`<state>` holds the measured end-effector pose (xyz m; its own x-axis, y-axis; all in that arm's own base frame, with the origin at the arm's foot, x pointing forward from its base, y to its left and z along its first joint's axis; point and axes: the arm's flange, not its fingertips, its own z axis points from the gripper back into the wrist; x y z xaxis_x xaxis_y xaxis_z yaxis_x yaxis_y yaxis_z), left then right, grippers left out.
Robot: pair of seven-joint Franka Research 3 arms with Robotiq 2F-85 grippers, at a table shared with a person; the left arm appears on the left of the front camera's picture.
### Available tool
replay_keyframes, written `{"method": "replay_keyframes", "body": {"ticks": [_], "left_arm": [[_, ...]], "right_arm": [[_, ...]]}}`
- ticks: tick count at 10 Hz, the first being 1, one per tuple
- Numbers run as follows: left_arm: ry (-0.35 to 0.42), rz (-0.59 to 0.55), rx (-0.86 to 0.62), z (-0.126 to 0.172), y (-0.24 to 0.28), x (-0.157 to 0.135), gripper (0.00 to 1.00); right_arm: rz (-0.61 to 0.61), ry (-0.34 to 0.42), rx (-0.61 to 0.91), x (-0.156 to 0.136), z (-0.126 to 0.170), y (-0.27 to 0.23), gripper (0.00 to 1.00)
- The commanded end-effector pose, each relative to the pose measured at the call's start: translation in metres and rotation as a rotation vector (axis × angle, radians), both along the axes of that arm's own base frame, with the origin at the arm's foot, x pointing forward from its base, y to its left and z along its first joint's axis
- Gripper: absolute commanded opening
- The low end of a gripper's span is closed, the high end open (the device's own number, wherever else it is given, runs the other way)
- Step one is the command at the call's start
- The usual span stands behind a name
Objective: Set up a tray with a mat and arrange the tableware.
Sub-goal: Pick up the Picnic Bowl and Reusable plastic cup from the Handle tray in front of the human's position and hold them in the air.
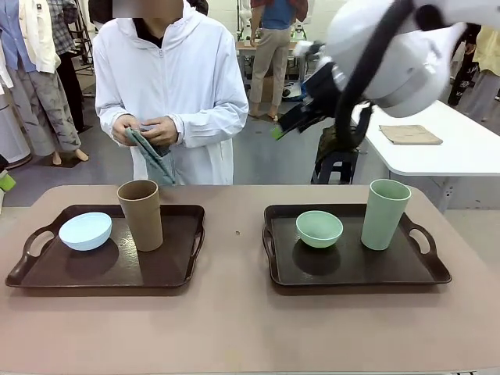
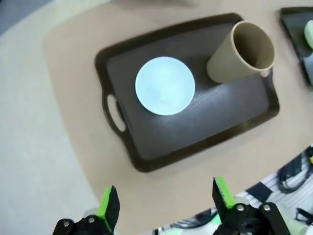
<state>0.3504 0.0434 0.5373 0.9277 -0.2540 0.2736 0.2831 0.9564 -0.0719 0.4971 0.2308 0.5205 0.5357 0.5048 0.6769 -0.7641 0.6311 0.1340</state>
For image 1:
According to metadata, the dark plastic stool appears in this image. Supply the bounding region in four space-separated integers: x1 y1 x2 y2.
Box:
311 150 359 185

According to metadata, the person's right hand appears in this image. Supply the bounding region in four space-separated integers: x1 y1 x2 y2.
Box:
112 116 138 148

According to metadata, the light green bowl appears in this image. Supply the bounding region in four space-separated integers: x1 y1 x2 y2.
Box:
295 210 345 248

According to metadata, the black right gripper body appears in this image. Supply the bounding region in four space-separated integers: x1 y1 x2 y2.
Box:
302 54 347 118

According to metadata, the light blue bowl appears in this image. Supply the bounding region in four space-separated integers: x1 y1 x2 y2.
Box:
58 212 113 252

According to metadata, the person in black printed pants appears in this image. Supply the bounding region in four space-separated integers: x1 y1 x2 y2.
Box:
448 41 477 107

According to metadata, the person's left hand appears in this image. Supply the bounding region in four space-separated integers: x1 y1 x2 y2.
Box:
141 116 180 148

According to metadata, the person in white jacket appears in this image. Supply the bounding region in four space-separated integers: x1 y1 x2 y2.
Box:
93 0 250 187

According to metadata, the mannequin in white jacket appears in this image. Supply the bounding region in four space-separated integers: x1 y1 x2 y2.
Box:
0 0 90 163

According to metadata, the light green tall cup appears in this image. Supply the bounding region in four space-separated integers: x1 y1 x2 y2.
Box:
360 179 413 252

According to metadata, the beige cloth mat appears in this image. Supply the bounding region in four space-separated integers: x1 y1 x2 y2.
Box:
378 124 445 146

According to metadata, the dark brown plastic tray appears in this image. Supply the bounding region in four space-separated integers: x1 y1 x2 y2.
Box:
5 204 206 290
262 203 453 287

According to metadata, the mannequin in plaid shirt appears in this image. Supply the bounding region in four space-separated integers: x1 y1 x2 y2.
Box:
48 0 88 134

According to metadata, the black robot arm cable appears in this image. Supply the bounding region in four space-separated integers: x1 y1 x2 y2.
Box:
334 0 416 152

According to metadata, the white side table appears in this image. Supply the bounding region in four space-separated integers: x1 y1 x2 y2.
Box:
350 99 500 215

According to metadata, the person's right forearm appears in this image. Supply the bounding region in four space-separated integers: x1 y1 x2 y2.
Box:
95 99 136 132

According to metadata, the cardboard box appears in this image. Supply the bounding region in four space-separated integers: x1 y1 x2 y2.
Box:
260 76 275 103

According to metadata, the person in yellow shirt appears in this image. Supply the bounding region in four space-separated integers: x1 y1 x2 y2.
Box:
464 23 500 123

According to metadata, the green cloth mat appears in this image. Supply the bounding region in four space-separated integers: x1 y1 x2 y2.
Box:
124 127 177 185

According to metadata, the person's left forearm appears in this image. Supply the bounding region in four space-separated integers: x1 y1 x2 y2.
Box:
171 101 250 149

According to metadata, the person in blue shirt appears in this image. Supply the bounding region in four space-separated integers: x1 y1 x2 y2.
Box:
248 0 293 119

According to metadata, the brown tall cup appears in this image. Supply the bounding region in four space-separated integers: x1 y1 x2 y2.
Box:
117 179 164 252

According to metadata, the dark garment on stool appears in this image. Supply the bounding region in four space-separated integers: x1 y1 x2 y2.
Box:
316 125 359 165

